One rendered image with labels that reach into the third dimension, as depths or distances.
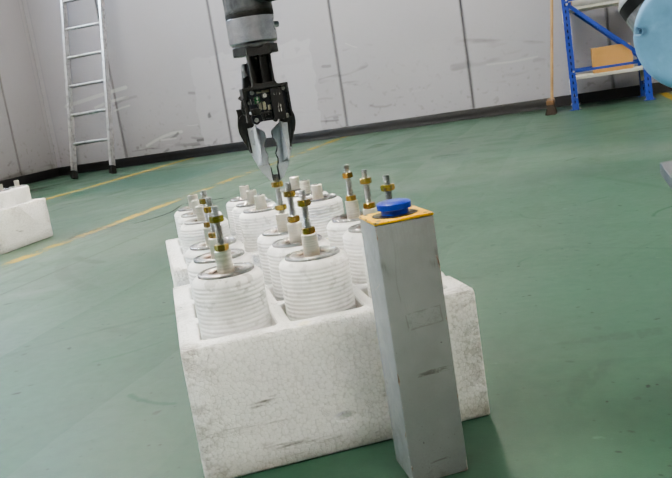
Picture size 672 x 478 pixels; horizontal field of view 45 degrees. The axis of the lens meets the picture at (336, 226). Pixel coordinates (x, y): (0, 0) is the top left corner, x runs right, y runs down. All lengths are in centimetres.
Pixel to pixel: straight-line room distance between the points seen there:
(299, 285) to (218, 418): 20
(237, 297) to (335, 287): 13
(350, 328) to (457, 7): 656
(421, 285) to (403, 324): 5
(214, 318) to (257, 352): 7
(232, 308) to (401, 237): 26
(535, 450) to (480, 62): 656
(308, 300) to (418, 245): 21
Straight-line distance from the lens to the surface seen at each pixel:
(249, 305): 106
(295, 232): 120
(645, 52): 91
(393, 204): 92
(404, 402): 96
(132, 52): 857
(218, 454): 108
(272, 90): 125
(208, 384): 104
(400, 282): 92
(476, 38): 748
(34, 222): 387
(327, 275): 106
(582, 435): 108
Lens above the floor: 47
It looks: 10 degrees down
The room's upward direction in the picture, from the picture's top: 9 degrees counter-clockwise
